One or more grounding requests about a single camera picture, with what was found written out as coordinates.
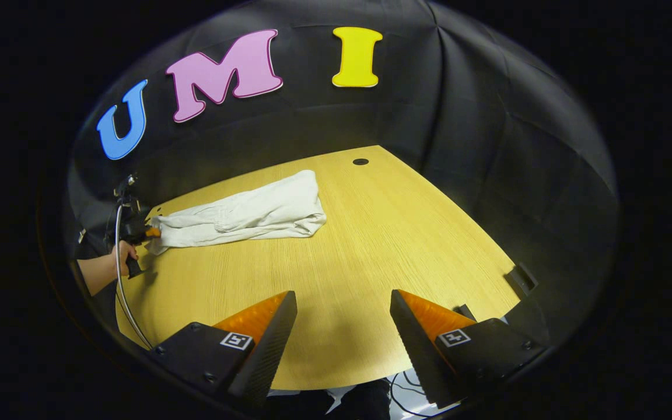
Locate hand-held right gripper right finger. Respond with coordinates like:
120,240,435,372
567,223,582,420
390,289,549,408

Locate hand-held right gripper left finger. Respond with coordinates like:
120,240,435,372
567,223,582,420
150,290,298,410

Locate white jeans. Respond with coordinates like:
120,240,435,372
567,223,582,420
145,170,327,256

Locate black backdrop cloth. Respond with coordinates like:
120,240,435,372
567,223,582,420
68,0,620,351

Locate black floor cable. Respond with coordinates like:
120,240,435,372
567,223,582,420
387,373,430,418

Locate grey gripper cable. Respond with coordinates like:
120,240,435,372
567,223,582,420
114,203,155,351

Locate black table cable grommet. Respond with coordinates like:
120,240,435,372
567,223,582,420
505,262,539,296

